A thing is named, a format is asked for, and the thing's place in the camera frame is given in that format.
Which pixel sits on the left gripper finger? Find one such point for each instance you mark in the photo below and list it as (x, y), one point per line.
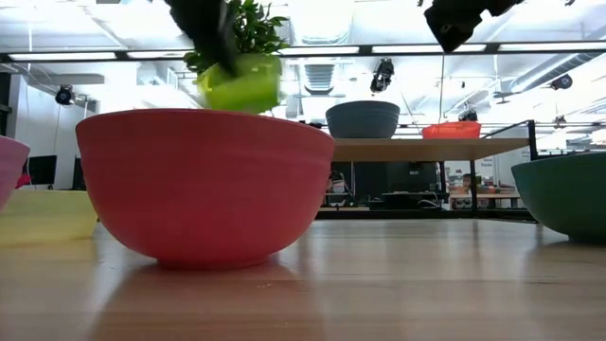
(215, 47)

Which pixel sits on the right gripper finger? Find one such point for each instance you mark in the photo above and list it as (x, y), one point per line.
(452, 26)

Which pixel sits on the small lime green bowl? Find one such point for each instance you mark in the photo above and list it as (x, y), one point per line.
(246, 87)

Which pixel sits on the small orange bowl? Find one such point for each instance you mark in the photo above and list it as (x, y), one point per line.
(451, 130)

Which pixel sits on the large grey-blue bowl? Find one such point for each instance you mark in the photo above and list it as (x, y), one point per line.
(362, 120)

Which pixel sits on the large dark green bowl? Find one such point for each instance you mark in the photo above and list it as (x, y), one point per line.
(568, 199)

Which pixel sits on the large pink bowl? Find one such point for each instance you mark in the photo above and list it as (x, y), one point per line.
(9, 170)

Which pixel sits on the small green potted tree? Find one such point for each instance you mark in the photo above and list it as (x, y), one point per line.
(258, 30)

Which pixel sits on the round black ceiling fixture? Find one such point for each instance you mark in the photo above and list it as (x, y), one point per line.
(562, 82)

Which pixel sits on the white ceiling air vent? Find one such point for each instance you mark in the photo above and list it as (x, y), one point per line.
(318, 78)

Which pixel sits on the large red bowl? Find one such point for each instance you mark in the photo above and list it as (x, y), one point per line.
(203, 189)

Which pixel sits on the background table with clutter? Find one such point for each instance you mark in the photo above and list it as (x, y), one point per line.
(485, 195)

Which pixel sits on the black computer monitor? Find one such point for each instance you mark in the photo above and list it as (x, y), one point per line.
(41, 170)
(78, 174)

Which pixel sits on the red background object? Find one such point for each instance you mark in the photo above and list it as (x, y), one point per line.
(23, 181)

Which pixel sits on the small yellow bowl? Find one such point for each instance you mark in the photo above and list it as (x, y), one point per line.
(42, 218)

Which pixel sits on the small black ceiling camera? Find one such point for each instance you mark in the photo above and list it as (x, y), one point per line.
(468, 115)

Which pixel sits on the black ceiling light rail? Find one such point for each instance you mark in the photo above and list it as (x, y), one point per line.
(364, 49)

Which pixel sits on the wooden shelf with black frame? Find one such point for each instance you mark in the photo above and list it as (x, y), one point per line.
(426, 149)

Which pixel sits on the black wall camera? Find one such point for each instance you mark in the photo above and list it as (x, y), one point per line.
(65, 95)

